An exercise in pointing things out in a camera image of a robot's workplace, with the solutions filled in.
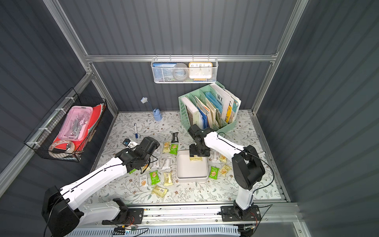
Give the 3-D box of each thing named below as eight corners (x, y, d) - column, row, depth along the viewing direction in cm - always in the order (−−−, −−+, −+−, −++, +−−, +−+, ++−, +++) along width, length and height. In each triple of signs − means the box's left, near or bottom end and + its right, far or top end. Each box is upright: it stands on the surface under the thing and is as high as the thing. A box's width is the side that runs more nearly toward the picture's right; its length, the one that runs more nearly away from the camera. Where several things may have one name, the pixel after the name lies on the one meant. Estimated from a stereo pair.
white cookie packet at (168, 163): (162, 169, 91) (162, 167, 90) (164, 158, 96) (163, 156, 94) (171, 169, 91) (170, 167, 90) (172, 158, 96) (171, 156, 94)
